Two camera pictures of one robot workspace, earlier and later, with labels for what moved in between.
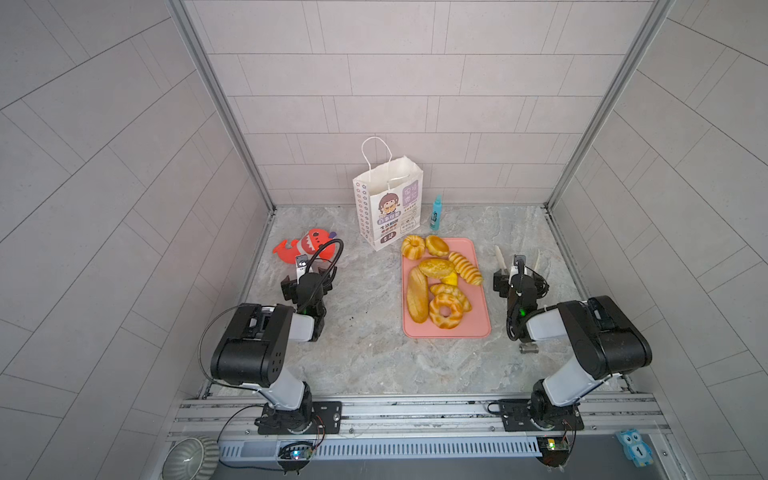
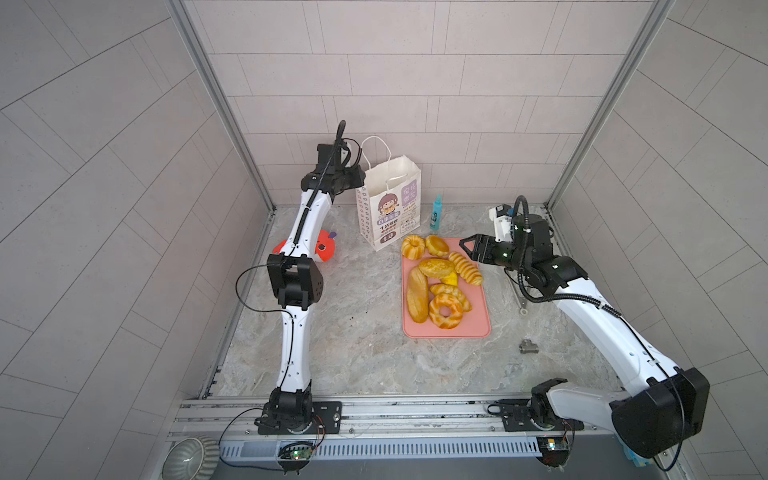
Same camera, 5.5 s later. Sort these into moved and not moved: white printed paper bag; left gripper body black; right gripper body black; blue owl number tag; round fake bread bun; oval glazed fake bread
Moved: right gripper body black; left gripper body black
Not moved: white printed paper bag; blue owl number tag; oval glazed fake bread; round fake bread bun
